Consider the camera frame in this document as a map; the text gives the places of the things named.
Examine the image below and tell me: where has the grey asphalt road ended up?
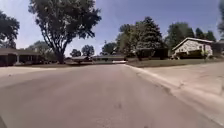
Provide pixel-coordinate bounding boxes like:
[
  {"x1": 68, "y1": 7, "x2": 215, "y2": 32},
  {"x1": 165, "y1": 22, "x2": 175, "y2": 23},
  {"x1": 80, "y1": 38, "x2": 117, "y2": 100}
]
[{"x1": 0, "y1": 63, "x2": 221, "y2": 128}]

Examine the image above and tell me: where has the low brown house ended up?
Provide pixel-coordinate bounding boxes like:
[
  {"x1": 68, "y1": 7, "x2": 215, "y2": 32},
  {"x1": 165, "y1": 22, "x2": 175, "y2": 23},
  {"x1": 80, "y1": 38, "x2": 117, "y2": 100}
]
[{"x1": 0, "y1": 47, "x2": 43, "y2": 67}]

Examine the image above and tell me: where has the row of trees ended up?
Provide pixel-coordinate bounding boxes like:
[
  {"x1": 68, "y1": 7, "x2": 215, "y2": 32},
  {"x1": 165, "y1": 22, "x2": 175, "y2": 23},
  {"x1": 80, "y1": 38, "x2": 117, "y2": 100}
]
[{"x1": 165, "y1": 21, "x2": 218, "y2": 51}]

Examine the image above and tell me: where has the large dark tree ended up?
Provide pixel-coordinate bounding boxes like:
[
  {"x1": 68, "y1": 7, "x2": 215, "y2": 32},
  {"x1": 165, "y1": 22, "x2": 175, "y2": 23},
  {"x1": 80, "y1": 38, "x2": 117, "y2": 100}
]
[{"x1": 28, "y1": 0, "x2": 102, "y2": 65}]

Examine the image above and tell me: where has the pale gabled house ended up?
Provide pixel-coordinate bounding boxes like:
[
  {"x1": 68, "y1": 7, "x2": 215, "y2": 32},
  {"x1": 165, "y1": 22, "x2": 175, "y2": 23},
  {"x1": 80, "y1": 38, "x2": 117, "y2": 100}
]
[{"x1": 171, "y1": 37, "x2": 215, "y2": 60}]

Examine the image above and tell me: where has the small round tree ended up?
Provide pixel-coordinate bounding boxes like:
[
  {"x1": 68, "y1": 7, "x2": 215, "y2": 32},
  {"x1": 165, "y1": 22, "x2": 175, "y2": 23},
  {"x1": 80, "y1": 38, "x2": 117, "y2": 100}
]
[
  {"x1": 69, "y1": 48, "x2": 82, "y2": 58},
  {"x1": 81, "y1": 44, "x2": 96, "y2": 57}
]

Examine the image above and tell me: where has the pale concrete driveway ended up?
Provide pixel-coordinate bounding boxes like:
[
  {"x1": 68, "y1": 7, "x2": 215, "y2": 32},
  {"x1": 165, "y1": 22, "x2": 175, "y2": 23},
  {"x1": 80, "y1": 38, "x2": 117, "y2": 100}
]
[{"x1": 141, "y1": 61, "x2": 224, "y2": 98}]

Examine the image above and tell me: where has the green lawn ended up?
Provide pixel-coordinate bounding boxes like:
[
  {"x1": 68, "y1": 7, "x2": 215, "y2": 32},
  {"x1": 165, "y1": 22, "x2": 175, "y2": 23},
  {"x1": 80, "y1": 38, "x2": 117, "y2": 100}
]
[{"x1": 127, "y1": 57, "x2": 224, "y2": 69}]

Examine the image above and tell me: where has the dark conifer tree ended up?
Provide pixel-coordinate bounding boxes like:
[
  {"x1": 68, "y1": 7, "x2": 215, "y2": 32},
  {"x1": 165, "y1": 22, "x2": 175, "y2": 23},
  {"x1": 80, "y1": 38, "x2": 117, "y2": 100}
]
[{"x1": 116, "y1": 16, "x2": 167, "y2": 62}]

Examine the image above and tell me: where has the pale concrete kerb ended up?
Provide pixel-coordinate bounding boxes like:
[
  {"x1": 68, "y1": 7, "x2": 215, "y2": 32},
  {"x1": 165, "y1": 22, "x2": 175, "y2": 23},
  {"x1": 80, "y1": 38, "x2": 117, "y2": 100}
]
[{"x1": 123, "y1": 63, "x2": 224, "y2": 127}]

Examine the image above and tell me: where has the low long house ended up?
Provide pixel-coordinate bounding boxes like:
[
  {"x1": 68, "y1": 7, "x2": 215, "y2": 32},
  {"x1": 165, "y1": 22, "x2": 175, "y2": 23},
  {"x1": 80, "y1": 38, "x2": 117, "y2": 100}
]
[{"x1": 64, "y1": 54, "x2": 128, "y2": 65}]

